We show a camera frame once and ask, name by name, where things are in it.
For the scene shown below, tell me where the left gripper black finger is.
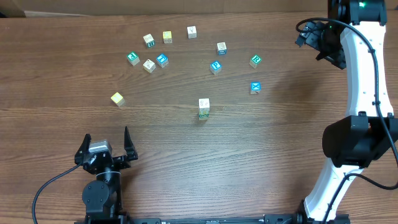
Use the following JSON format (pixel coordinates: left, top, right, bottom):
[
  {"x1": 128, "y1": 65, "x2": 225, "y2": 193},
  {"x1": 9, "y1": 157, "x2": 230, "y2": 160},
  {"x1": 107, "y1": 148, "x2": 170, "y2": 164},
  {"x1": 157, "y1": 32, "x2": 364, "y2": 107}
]
[
  {"x1": 74, "y1": 134, "x2": 91, "y2": 164},
  {"x1": 124, "y1": 126, "x2": 138, "y2": 161}
]

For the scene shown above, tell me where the green 4 block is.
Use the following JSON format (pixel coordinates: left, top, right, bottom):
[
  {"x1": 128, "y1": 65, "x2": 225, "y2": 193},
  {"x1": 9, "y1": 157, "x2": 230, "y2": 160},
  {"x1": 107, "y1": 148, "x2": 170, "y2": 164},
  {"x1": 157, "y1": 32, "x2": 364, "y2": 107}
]
[{"x1": 199, "y1": 114, "x2": 209, "y2": 120}]

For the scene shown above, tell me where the blue sided block picture top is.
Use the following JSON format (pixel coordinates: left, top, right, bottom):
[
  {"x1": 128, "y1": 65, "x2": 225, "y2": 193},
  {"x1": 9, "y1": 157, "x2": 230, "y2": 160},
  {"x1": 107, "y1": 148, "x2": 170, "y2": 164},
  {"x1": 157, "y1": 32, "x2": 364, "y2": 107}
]
[{"x1": 216, "y1": 42, "x2": 228, "y2": 55}]

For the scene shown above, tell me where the blue P block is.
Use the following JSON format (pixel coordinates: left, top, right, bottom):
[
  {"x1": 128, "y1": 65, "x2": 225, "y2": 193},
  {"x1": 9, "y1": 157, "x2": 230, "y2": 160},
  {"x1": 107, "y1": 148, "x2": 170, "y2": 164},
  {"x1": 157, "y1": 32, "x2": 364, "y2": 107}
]
[{"x1": 210, "y1": 61, "x2": 222, "y2": 75}]

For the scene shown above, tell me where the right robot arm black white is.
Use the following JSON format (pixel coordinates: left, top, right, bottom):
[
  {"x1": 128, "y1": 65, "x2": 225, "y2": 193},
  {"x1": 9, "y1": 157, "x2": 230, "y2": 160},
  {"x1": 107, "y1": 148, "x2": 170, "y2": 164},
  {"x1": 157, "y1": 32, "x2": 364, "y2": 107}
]
[{"x1": 282, "y1": 0, "x2": 397, "y2": 223}]

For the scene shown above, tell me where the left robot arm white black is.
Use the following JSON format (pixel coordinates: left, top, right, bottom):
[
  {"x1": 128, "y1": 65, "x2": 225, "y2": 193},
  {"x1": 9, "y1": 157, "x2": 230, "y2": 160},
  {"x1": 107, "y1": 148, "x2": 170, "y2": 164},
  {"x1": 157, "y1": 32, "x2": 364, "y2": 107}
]
[{"x1": 75, "y1": 128, "x2": 138, "y2": 223}]

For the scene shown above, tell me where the green R block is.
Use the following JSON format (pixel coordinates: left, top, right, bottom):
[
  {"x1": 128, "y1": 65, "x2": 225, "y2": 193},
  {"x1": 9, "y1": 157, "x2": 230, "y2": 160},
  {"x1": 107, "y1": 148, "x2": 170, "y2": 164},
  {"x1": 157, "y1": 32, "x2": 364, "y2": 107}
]
[{"x1": 249, "y1": 55, "x2": 262, "y2": 68}]

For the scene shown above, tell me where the yellow block front left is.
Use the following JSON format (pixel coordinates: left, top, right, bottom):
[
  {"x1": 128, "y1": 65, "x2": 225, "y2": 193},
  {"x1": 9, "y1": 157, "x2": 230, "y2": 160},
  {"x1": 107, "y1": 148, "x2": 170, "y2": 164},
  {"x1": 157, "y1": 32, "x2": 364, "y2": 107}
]
[{"x1": 111, "y1": 92, "x2": 125, "y2": 106}]

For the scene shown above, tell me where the blue X block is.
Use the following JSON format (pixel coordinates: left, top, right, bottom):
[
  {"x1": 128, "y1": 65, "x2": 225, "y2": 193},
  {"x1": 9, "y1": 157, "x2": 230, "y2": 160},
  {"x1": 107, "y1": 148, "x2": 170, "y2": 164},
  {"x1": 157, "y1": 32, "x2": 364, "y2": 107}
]
[{"x1": 250, "y1": 82, "x2": 261, "y2": 95}]

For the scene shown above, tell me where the plain picture block left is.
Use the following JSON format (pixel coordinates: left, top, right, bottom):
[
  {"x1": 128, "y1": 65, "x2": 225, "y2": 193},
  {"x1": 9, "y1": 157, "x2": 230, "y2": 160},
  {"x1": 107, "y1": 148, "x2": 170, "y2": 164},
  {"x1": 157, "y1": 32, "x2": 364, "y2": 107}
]
[{"x1": 143, "y1": 59, "x2": 156, "y2": 73}]

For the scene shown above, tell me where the green letter block left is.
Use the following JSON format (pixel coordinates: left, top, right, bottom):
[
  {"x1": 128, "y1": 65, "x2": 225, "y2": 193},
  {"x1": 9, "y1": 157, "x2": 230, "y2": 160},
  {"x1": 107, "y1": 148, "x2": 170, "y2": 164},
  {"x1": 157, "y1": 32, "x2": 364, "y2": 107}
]
[{"x1": 126, "y1": 52, "x2": 140, "y2": 66}]

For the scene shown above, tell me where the blue H block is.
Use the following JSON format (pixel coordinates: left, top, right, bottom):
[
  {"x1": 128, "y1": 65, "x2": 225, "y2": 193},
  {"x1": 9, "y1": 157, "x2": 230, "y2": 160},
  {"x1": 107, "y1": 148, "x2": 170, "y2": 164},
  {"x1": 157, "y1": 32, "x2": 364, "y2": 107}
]
[{"x1": 156, "y1": 54, "x2": 169, "y2": 68}]

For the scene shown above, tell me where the plain wooden block back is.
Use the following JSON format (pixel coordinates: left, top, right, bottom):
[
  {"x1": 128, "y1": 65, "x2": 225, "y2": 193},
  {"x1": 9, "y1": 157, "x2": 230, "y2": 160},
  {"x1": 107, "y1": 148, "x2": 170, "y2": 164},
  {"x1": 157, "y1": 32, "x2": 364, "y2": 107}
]
[{"x1": 187, "y1": 26, "x2": 197, "y2": 39}]

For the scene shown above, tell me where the green number block top-left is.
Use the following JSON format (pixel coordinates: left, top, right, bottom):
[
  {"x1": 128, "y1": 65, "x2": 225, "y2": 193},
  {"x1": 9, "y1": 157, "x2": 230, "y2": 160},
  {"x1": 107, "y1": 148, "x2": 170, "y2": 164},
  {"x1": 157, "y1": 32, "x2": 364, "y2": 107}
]
[{"x1": 143, "y1": 34, "x2": 155, "y2": 48}]

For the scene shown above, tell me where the yellow top block back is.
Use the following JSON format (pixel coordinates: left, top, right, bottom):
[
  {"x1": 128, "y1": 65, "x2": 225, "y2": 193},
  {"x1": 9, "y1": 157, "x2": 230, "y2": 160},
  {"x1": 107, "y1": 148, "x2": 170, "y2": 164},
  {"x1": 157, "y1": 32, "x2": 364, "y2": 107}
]
[{"x1": 162, "y1": 31, "x2": 172, "y2": 44}]

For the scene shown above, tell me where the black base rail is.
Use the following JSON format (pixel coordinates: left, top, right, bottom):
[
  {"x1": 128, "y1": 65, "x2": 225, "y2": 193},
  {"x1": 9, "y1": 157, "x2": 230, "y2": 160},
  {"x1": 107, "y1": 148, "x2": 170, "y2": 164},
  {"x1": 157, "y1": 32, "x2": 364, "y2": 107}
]
[{"x1": 74, "y1": 213, "x2": 351, "y2": 224}]

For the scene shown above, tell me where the cardboard wall panel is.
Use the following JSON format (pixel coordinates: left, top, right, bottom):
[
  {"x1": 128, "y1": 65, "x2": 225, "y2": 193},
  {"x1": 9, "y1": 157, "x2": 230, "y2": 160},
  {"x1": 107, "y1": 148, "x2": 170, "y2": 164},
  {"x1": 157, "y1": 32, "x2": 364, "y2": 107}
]
[{"x1": 0, "y1": 0, "x2": 398, "y2": 18}]

